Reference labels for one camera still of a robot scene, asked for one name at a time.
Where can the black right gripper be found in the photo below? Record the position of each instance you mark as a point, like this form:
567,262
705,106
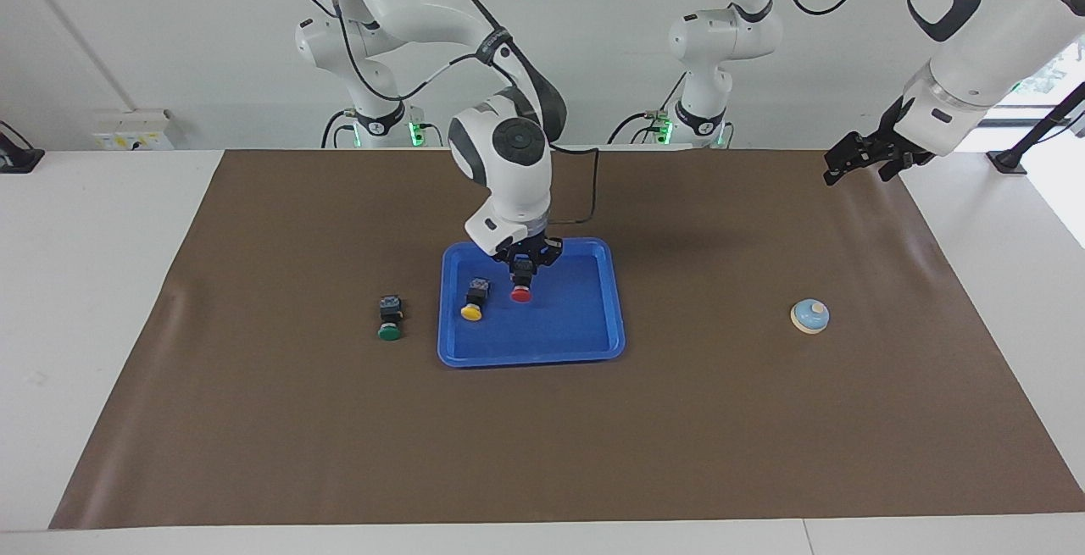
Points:
542,248

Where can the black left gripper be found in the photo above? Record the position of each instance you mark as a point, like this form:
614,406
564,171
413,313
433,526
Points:
886,147

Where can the red push button switch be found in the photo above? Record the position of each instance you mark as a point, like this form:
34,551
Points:
520,294

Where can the yellow push button switch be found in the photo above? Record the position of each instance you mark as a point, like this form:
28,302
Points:
471,312

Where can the green push button switch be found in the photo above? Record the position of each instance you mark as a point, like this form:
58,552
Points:
389,333

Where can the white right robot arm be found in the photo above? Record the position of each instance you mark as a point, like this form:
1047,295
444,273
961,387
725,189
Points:
509,165

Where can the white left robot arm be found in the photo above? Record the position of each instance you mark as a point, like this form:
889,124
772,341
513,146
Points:
966,55

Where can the blue plastic tray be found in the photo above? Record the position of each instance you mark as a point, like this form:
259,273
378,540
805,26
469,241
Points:
559,335

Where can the blue service bell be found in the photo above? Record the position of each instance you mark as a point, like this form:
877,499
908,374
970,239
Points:
809,319

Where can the black stand with base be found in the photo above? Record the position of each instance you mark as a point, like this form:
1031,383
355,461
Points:
1009,161

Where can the brown table mat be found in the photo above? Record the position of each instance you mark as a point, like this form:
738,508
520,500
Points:
339,436

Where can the white wall socket box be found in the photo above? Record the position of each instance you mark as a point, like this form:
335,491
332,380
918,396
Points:
136,127

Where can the black clamp mount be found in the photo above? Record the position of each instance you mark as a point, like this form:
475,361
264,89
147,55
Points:
17,161

